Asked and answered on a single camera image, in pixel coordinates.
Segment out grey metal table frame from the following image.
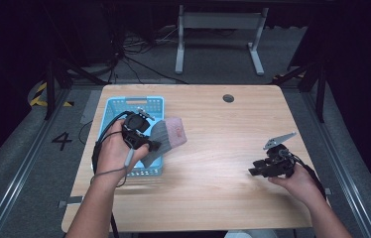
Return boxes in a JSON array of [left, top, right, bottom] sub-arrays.
[[174, 4, 270, 76]]

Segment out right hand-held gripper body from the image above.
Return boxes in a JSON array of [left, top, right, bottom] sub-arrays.
[[258, 131, 298, 179]]

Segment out black floor cables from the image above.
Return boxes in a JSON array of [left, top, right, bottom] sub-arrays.
[[105, 28, 189, 85]]

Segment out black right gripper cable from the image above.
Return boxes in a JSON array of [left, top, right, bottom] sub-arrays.
[[291, 153, 327, 201]]

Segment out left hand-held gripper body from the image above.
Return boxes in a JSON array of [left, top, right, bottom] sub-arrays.
[[121, 108, 157, 152]]

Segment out person's grey top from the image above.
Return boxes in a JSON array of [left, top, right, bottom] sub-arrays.
[[223, 229, 278, 238]]

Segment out light blue plastic basket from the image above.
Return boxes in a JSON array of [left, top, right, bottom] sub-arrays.
[[91, 95, 166, 178]]

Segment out metal floor rail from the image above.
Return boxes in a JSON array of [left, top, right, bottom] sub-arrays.
[[0, 88, 72, 238], [301, 91, 371, 238]]

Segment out person's left hand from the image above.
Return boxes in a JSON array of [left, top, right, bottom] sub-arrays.
[[96, 118, 151, 181]]

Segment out black metal stand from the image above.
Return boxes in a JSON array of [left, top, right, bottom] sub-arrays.
[[272, 59, 328, 124], [43, 57, 109, 121]]

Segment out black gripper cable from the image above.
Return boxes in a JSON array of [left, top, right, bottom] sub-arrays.
[[291, 153, 327, 201], [91, 110, 134, 175]]

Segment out grey thin cord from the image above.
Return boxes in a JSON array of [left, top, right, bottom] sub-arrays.
[[89, 148, 136, 188]]

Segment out grey and pink sock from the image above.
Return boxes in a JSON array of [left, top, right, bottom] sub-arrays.
[[140, 116, 188, 170]]

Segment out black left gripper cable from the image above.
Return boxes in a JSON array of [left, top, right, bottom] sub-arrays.
[[91, 110, 134, 175]]

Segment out person's right hand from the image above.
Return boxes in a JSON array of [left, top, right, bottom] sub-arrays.
[[267, 162, 321, 204]]

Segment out yellow and black hazard tape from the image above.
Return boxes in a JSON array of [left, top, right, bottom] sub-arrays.
[[29, 81, 75, 108]]

